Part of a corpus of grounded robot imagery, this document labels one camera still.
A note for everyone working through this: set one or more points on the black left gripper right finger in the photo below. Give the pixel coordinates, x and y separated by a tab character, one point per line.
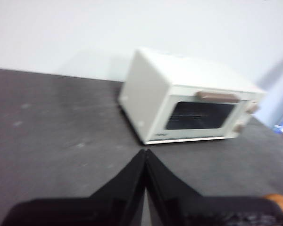
202	212

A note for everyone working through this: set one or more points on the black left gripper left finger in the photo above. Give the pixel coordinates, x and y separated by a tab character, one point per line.
85	212

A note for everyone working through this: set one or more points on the oven door with glass window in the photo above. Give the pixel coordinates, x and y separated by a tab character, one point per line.
160	122

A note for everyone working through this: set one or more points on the beige round oven knob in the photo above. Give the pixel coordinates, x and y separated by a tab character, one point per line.
239	127
252	108

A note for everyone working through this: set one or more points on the white toaster oven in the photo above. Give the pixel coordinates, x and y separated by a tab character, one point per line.
143	99

